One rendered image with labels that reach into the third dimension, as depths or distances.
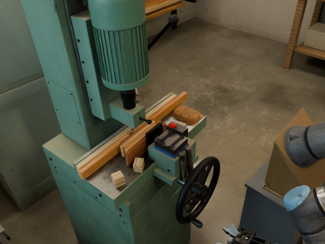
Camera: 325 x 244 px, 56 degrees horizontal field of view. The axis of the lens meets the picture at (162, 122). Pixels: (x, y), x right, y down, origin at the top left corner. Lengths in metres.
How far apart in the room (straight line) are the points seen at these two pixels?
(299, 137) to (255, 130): 1.41
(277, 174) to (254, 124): 1.42
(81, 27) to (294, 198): 0.87
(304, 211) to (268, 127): 1.93
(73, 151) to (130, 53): 0.64
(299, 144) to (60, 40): 1.05
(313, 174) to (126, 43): 1.03
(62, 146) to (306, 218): 1.07
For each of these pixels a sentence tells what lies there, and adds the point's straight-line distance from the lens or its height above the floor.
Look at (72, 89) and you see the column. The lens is 1.28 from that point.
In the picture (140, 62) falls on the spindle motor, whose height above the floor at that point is 1.29.
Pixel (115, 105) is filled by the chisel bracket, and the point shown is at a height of 1.07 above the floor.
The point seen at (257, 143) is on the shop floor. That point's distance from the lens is 2.71.
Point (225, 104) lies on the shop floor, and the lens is 3.12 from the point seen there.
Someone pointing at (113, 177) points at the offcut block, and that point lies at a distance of 1.13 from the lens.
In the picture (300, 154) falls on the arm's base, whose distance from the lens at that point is 1.45.
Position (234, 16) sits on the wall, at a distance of 4.79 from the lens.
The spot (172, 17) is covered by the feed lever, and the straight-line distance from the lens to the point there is 1.08.
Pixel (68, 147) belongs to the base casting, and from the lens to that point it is 1.52.
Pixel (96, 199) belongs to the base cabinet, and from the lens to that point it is 1.44.
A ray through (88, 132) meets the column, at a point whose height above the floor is 0.91.
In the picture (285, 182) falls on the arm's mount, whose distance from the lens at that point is 1.55.
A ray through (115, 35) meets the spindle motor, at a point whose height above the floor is 1.40.
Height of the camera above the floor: 1.77
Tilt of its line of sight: 38 degrees down
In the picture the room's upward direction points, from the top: 3 degrees counter-clockwise
